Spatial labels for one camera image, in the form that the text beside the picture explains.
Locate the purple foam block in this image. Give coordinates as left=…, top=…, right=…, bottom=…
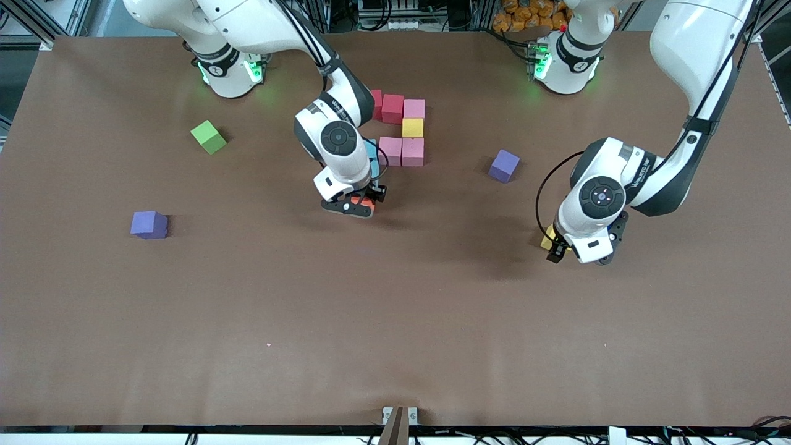
left=130, top=211, right=169, bottom=240
left=489, top=149, right=521, bottom=184

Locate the paper table cover sheet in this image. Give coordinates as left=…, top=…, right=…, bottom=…
left=0, top=31, right=791, bottom=428

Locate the green foam block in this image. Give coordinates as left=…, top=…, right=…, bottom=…
left=191, top=120, right=227, bottom=155

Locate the bag of orange snacks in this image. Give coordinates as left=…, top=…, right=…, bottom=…
left=493, top=0, right=572, bottom=33

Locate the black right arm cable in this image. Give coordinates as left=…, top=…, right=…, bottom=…
left=370, top=139, right=390, bottom=188

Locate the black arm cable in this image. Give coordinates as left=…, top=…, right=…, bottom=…
left=535, top=150, right=586, bottom=234
left=370, top=139, right=390, bottom=188

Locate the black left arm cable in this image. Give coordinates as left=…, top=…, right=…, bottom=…
left=535, top=150, right=586, bottom=234

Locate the equipment rack with cables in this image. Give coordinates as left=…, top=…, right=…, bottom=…
left=358, top=0, right=446, bottom=32

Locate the small metal bracket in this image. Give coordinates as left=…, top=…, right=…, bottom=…
left=382, top=406, right=418, bottom=426

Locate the grey camera mount pole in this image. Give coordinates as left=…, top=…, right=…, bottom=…
left=378, top=406, right=410, bottom=445

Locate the aluminium table edge rail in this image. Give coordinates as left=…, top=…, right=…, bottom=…
left=759, top=43, right=791, bottom=127

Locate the aluminium frame profile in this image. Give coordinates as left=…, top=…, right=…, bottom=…
left=742, top=0, right=791, bottom=44
left=17, top=0, right=93, bottom=51

